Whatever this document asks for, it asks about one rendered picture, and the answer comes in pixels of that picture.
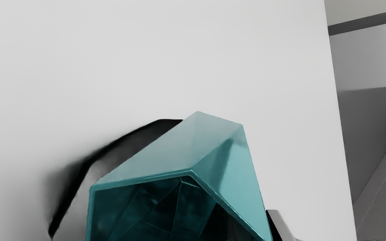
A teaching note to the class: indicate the teal faceted mug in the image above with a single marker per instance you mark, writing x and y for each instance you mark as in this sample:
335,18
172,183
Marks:
186,157

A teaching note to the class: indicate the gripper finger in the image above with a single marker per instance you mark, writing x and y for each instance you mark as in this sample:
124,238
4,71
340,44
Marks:
279,227

